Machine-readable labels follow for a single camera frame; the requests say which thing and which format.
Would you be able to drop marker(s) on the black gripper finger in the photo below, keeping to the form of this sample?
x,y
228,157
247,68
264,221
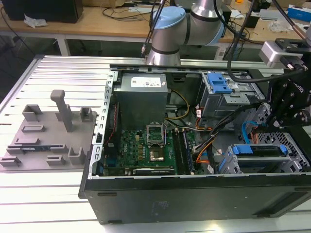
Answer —
x,y
273,102
289,120

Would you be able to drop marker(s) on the hard disk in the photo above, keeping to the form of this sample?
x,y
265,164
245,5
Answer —
x,y
260,155

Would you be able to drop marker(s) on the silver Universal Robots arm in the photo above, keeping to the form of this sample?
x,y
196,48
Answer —
x,y
167,34

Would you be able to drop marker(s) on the metal disk bay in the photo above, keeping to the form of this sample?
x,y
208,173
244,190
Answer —
x,y
294,145

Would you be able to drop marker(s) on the black RAM slot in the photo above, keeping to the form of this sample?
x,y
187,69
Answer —
x,y
177,150

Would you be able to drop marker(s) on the metal optical drive cage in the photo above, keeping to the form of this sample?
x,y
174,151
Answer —
x,y
218,104

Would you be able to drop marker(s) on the blue plastic drive latch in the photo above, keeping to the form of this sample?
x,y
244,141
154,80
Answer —
x,y
218,83

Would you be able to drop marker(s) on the clear plastic packaging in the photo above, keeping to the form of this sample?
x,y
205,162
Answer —
x,y
279,26

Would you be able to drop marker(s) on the small black box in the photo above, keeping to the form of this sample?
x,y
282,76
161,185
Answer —
x,y
252,21

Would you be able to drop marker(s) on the blue cardboard box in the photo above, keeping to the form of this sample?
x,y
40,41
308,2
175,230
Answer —
x,y
297,11

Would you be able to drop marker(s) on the flat grey box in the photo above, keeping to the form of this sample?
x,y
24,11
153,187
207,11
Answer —
x,y
271,14

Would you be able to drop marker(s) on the green RAM stick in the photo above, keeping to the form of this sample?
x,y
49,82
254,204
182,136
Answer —
x,y
188,150

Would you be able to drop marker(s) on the thin metal locking lever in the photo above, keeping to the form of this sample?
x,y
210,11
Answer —
x,y
166,136

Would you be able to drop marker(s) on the grey power supply unit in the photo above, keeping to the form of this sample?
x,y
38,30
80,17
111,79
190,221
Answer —
x,y
141,102

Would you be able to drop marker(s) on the black graphics card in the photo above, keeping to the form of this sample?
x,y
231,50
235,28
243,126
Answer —
x,y
153,171

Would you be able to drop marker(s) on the black PC case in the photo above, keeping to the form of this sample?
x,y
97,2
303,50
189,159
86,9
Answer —
x,y
170,204

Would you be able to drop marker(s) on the green motherboard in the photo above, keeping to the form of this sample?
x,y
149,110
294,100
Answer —
x,y
133,148

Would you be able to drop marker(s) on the wooden desk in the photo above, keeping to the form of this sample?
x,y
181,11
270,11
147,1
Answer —
x,y
97,25

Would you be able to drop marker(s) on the grey parts rack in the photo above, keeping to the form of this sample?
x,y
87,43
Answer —
x,y
48,136

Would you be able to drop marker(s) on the RAM stick with blue label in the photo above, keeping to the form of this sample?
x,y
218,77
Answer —
x,y
36,148

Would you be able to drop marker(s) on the black computer tower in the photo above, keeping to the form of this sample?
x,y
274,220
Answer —
x,y
43,9

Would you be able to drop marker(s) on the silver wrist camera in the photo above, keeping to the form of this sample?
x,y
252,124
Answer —
x,y
271,54

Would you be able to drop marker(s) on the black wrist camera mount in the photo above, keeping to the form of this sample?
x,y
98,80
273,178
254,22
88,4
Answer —
x,y
291,44

